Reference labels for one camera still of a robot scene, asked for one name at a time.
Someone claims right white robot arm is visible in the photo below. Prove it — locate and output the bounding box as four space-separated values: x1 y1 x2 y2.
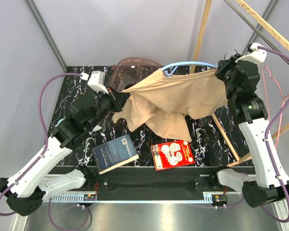
209 54 289 207

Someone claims red printed package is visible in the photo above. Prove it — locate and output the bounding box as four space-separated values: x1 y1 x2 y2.
151 140 195 171

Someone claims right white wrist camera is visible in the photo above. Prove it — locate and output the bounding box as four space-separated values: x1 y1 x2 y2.
235 42 267 64

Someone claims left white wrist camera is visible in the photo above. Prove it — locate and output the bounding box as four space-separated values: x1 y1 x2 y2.
87 71 108 94

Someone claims purple cable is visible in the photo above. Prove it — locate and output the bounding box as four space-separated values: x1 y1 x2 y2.
190 46 289 223
0 73 90 229

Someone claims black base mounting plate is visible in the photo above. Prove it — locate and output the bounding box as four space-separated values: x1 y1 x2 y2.
89 166 225 202

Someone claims pink wire hanger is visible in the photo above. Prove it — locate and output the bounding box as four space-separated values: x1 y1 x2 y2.
262 66 289 149

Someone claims metal hanging rail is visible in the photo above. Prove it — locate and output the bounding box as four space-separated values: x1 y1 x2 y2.
223 0 289 77

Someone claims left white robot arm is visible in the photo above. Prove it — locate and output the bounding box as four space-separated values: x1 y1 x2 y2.
0 87 129 216

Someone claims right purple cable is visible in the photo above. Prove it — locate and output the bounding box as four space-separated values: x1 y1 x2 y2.
190 46 289 223

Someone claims beige t shirt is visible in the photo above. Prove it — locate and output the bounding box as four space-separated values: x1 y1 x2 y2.
112 69 227 142

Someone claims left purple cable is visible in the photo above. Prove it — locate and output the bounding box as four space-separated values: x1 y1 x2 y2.
0 73 90 229

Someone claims dark blue book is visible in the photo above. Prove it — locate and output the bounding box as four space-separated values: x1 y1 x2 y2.
93 134 139 175

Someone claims wooden clothes rack frame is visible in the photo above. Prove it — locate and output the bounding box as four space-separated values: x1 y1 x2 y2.
193 0 289 166

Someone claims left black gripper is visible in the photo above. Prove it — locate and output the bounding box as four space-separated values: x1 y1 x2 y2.
87 84 130 130

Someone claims blue hanger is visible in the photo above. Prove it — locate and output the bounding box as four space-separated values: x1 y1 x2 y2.
161 49 238 78

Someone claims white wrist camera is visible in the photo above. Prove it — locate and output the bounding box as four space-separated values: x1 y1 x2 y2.
87 71 108 94
235 42 267 64

